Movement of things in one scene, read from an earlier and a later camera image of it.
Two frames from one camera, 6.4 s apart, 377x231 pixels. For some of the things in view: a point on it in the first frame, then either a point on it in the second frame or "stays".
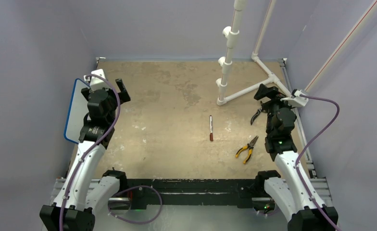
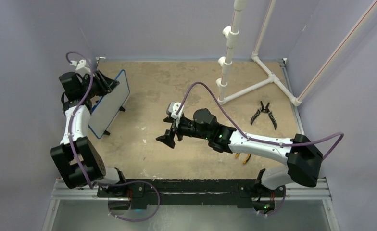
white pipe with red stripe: x=347 y=39 stays
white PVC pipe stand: x=232 y=35 stays
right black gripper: x=272 y=93 to x=168 y=138
